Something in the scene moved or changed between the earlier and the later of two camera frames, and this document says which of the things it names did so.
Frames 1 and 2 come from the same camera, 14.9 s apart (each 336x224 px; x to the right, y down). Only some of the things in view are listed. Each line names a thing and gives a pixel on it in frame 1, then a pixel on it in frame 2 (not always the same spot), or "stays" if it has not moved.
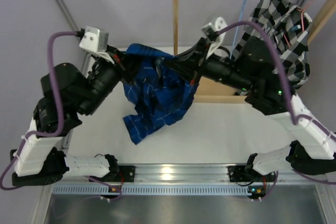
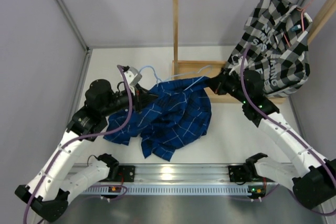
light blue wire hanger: [240, 18] to [158, 81]
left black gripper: [118, 66] to [145, 96]
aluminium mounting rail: [197, 174] stays
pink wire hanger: [302, 13] stays
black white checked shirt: [289, 26] stays
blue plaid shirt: [159, 97] to [178, 116]
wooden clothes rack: [208, 89] stays
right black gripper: [197, 55] to [218, 84]
